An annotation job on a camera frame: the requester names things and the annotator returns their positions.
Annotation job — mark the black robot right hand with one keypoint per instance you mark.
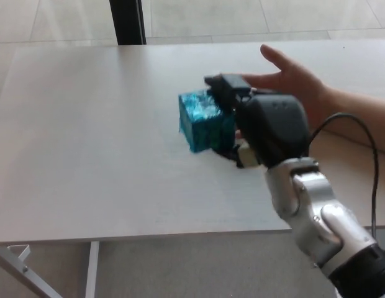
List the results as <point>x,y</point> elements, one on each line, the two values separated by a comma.
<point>273,130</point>

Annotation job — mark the person's bare hand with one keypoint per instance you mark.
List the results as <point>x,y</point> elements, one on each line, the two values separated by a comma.
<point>304,83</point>

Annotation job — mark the blue foil-wrapped cube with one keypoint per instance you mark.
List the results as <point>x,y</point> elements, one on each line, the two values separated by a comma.
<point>202,127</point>

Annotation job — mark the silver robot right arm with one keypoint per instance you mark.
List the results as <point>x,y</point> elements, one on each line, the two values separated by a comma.
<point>323,217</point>

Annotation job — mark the person's bare forearm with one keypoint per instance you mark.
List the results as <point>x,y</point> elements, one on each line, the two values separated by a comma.
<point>363,118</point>

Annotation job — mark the white table leg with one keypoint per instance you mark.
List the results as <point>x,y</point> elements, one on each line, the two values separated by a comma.
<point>92,270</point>

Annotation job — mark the white diagonal table brace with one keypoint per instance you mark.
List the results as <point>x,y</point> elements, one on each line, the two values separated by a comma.
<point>21,277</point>

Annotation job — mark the black vertical post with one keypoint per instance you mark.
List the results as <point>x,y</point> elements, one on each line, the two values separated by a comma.
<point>127,21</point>

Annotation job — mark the white metal hook bracket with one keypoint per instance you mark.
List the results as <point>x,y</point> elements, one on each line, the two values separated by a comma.
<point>24,252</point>

